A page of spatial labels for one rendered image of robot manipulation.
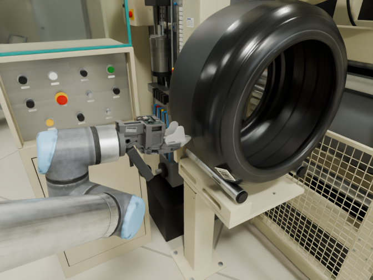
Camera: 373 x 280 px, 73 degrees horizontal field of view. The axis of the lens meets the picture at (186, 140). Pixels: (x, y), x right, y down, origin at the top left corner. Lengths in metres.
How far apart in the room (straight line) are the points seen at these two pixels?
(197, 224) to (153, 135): 0.86
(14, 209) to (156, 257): 1.48
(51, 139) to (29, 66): 0.67
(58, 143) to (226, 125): 0.38
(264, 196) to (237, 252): 0.89
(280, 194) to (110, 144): 0.68
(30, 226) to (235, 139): 0.47
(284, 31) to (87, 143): 0.51
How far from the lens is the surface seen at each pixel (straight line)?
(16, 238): 0.37
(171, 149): 0.65
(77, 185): 0.61
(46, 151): 0.57
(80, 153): 0.58
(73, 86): 1.24
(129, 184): 1.48
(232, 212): 0.84
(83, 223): 0.44
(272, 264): 1.84
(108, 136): 0.59
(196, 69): 0.67
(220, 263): 1.75
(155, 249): 1.83
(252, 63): 0.62
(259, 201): 0.98
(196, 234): 1.47
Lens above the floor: 1.44
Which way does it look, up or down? 28 degrees down
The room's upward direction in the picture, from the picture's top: straight up
